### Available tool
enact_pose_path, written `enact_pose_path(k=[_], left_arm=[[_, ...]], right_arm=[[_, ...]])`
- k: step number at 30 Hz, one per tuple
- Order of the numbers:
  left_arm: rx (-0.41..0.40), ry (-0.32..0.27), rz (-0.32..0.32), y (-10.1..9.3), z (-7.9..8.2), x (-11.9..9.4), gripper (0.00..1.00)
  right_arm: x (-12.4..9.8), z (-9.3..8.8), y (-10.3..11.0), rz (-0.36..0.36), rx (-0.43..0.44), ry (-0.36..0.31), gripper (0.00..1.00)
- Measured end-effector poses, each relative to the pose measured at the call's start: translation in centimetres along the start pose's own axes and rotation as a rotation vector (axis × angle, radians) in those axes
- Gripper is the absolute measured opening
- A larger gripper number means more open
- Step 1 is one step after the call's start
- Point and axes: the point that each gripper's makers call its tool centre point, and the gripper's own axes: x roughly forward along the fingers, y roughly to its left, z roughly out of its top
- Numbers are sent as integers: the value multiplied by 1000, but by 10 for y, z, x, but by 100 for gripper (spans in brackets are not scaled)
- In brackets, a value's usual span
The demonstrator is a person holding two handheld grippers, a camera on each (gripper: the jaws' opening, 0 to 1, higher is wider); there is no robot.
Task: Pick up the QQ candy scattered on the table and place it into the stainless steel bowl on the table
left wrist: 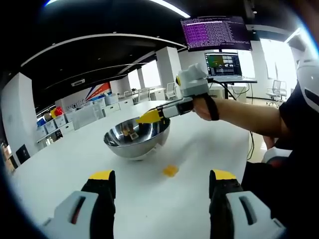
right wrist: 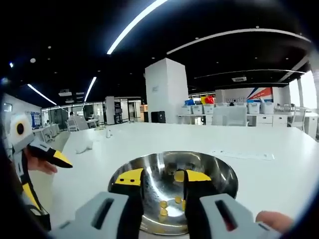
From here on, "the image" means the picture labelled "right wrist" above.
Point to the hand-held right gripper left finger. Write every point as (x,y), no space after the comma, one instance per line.
(109,214)

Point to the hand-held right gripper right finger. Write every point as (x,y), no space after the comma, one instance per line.
(214,219)

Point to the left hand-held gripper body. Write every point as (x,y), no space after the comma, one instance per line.
(22,139)

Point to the stainless steel bowl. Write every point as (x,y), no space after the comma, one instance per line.
(154,174)

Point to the person's left hand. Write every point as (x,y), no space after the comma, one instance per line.
(41,165)

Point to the person's right hand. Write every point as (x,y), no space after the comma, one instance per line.
(276,221)

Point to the white plastic bag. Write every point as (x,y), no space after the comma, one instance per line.
(83,147)

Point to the white office chair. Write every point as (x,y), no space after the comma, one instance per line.
(72,125)

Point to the white table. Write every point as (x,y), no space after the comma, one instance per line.
(249,179)

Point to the ceiling projector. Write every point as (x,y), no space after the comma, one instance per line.
(65,93)

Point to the small white bottle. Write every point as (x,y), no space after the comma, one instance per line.
(108,134)

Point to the white mesh chair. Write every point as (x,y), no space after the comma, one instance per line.
(230,116)

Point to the black cabinet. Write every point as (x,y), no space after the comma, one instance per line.
(158,117)

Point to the white storage bin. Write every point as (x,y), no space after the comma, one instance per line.
(208,109)
(198,110)
(253,108)
(266,108)
(188,110)

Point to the white drawer cabinet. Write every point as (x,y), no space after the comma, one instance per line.
(272,120)

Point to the red bag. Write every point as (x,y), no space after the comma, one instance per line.
(209,100)

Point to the blue bag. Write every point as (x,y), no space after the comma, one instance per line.
(189,102)

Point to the yellow bag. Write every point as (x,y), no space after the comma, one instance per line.
(203,99)

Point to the white square pillar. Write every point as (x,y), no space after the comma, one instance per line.
(165,92)

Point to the ceiling air vent unit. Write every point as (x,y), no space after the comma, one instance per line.
(239,79)

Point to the long ceiling light strip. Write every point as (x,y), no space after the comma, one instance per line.
(134,23)

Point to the blue wall notice board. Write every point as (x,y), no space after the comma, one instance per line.
(33,120)

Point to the red and blue wall banner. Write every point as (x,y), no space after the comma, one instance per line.
(261,94)

